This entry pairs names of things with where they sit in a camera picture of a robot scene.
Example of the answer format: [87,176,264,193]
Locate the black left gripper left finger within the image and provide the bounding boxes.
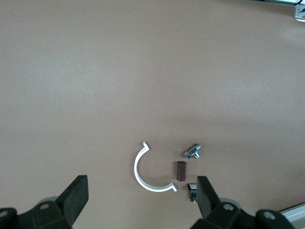
[16,175,90,229]

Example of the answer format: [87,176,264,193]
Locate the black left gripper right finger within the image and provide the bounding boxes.
[192,175,257,229]

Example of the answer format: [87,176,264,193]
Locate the brown cylinder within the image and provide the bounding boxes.
[175,161,187,182]

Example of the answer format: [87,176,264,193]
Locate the chrome tee fitting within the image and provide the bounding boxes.
[183,143,202,160]

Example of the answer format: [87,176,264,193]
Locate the black white rectangular switch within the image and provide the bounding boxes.
[186,183,198,204]

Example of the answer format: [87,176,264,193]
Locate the white half-ring pipe clamp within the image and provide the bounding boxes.
[134,141,178,193]

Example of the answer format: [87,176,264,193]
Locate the aluminium profile rail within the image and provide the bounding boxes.
[278,202,305,229]

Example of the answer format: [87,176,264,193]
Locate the grey corner bracket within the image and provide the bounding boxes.
[294,4,305,21]

